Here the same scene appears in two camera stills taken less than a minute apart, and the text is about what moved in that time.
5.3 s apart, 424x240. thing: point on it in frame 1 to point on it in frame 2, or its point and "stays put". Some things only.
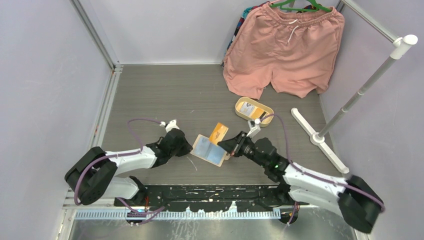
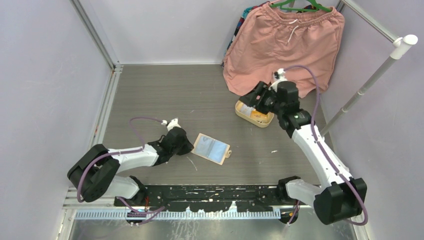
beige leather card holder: [213, 153] stays put
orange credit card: [218, 133] to [258, 115]
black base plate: [211, 197] stays put
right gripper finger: [232, 146] to [253, 98]
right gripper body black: [248, 149] to [271, 102]
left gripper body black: [182, 150] stays put
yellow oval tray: [248, 109] stays put
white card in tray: [246, 108] stays put
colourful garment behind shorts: [246, 13] stays put
